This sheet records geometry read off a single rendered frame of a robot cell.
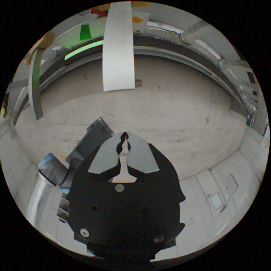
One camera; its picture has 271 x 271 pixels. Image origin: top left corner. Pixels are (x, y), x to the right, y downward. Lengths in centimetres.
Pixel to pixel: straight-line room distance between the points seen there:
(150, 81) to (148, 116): 44
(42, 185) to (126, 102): 105
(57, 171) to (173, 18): 99
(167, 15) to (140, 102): 90
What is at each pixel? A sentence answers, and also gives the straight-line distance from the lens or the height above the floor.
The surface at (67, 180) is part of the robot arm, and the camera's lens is 57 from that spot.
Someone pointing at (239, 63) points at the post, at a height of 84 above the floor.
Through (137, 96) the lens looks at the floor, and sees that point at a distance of 94.
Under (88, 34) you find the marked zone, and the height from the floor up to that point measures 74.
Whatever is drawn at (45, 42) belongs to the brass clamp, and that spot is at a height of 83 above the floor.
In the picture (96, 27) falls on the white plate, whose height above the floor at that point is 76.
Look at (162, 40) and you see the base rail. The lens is 34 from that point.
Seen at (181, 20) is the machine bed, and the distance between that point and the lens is 57.
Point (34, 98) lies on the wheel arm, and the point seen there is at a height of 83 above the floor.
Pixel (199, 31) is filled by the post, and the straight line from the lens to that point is 33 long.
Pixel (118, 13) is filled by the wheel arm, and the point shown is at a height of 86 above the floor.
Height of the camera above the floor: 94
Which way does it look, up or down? 59 degrees down
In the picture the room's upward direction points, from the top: 175 degrees clockwise
